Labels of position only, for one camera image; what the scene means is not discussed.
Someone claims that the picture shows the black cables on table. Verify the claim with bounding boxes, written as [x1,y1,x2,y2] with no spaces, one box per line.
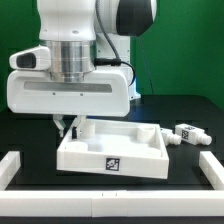
[94,0,155,96]

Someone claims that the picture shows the white U-shaped fence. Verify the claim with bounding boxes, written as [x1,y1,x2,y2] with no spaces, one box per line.
[0,151,224,217]

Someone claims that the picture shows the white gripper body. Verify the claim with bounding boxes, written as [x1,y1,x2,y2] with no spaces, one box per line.
[7,70,130,117]

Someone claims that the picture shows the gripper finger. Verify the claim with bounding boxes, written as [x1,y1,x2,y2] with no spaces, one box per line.
[53,115,66,137]
[71,115,86,139]

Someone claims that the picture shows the white square tabletop part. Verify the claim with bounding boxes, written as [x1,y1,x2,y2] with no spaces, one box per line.
[57,119,169,179]

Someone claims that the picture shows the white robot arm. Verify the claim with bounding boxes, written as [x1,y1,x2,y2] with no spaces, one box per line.
[7,0,157,130]

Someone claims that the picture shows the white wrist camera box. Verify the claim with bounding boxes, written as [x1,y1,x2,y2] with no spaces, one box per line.
[9,45,51,71]

